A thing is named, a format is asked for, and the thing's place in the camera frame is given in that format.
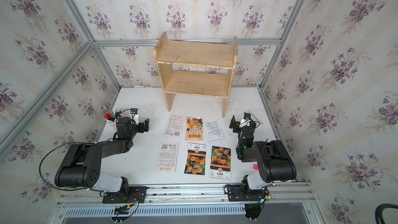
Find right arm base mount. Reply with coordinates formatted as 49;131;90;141
223;181;270;203

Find orange marigold seed bag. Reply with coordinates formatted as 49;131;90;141
209;146;232;180

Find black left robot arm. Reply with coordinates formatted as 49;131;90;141
55;117;150;195

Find white text seed bag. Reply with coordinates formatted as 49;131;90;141
204;119;224;142

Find dark marigold seed bag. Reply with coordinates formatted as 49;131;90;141
184;143;207;175

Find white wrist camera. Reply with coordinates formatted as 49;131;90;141
130;108;139;125
239;112;252;128

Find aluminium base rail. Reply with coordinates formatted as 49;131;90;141
50;182;319;224

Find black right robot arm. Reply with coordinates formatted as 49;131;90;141
229;113;297;190

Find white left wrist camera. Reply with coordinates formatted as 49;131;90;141
130;108;139;125

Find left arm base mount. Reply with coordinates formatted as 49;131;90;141
102;177;148;204

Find white barcode seed bag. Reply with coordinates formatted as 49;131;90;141
163;114;187;138

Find white lower-shelf seed bag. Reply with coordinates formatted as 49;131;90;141
154;142;179;173

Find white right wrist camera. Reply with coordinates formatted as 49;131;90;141
239;112;252;128

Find wooden two-tier shelf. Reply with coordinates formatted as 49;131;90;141
153;32;238;116

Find white stick on table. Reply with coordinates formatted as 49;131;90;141
248;110;263;125

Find pink pen cup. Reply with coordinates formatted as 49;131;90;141
102;106;122;131

